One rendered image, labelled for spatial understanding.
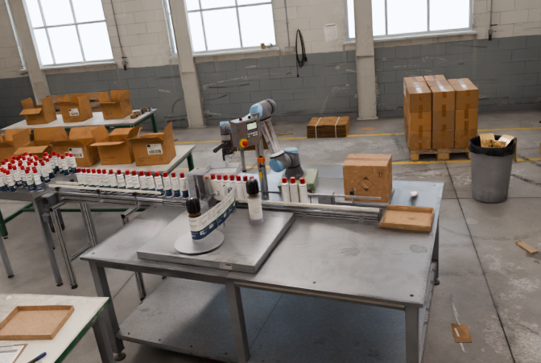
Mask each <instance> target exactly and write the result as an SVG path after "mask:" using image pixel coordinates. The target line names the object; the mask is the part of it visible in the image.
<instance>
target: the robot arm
mask: <svg viewBox="0 0 541 363"><path fill-rule="evenodd" d="M275 110H276V104H275V102H274V101H273V100H271V99H266V100H264V101H261V102H259V103H256V104H255V105H252V106H251V108H250V114H248V115H247V116H246V117H248V116H249V115H250V116H251V114H252V113H259V116H260V122H261V129H262V133H263V135H264V138H265V140H266V144H267V146H268V148H269V151H270V161H269V165H270V168H271V169H272V170H273V171H275V172H281V171H284V170H285V169H286V171H285V177H287V179H291V177H295V178H296V179H298V178H300V177H302V176H303V175H304V171H303V169H302V167H301V166H300V161H299V152H298V149H297V148H295V147H288V148H284V149H283V150H281V148H280V145H279V142H278V139H277V138H276V135H275V131H274V129H273V126H272V124H271V114H272V113H273V112H274V111H275ZM220 131H221V140H222V141H221V142H223V143H222V144H221V145H220V146H218V147H217V148H215V149H213V152H214V153H217V152H218V151H219V150H220V149H221V148H222V157H223V161H224V165H225V166H226V163H228V162H231V161H232V159H231V158H230V157H229V156H228V155H231V154H233V147H232V141H233V140H230V135H229V133H231V127H230V124H229V122H220ZM226 143H227V144H226Z"/></svg>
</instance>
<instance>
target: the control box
mask: <svg viewBox="0 0 541 363"><path fill-rule="evenodd" d="M253 121H256V122H257V129H253V130H248V131H247V129H246V123H247V122H253ZM230 127H231V133H232V139H233V146H234V147H236V148H238V149H242V148H245V147H248V146H253V145H256V144H259V143H260V141H259V134H258V136H255V137H252V138H247V133H249V132H252V131H256V130H257V131H258V121H257V118H251V119H248V117H244V118H242V121H241V122H240V121H239V119H236V120H232V121H230ZM244 141H247V142H248V144H247V146H243V145H242V143H243V142H244Z"/></svg>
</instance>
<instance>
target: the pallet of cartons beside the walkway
mask: <svg viewBox="0 0 541 363"><path fill-rule="evenodd" d="M403 89H404V94H403V112H404V134H405V136H406V140H407V146H408V150H409V153H410V156H411V161H412V162H417V161H419V154H435V155H436V158H437V160H438V161H440V160H449V153H458V152H464V153H465V154H466V156H467V157H468V159H471V158H470V153H469V140H470V139H471V138H474V137H477V125H478V101H479V89H478V88H477V87H476V86H475V85H474V84H473V83H472V82H471V81H470V80H469V78H462V79H451V80H448V81H446V79H445V77H444V75H434V76H424V78H423V77H422V76H413V77H404V78H403Z"/></svg>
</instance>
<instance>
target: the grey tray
mask: <svg viewBox="0 0 541 363"><path fill-rule="evenodd" d="M205 169H211V170H210V171H209V172H207V173H206V174H205V175H204V177H205V176H208V177H209V178H210V179H211V174H215V177H216V179H217V175H218V174H221V178H222V179H223V175H228V179H229V176H230V175H234V178H236V175H238V173H239V171H240V170H241V169H242V164H241V163H226V166H225V165H224V163H210V164H209V165H208V166H207V167H206V168H205Z"/></svg>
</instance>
